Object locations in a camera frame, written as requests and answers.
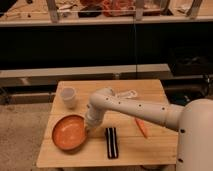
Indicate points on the orange ceramic bowl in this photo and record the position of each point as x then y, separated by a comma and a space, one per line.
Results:
69, 133

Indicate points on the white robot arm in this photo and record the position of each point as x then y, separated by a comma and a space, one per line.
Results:
193, 122

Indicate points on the white plastic bottle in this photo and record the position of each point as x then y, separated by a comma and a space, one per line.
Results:
130, 94

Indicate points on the translucent plastic cup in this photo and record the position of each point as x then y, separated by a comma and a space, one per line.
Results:
68, 96

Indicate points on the orange carrot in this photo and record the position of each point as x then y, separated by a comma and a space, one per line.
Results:
142, 127

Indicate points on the wooden table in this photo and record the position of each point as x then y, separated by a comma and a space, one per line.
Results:
159, 147

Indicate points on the black white striped cloth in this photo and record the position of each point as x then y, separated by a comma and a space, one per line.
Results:
111, 141

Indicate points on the black object on shelf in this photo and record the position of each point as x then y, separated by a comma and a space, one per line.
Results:
90, 11

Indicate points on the red cloth on shelf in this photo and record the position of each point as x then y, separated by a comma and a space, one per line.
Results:
115, 8

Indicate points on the black bag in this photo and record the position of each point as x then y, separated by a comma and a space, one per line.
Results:
196, 65

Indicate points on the metal shelf rail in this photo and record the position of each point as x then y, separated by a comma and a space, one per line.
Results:
51, 76

